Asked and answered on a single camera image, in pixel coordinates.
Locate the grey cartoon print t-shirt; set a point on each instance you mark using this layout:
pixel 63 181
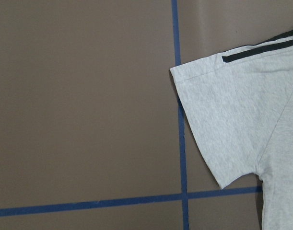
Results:
pixel 239 105

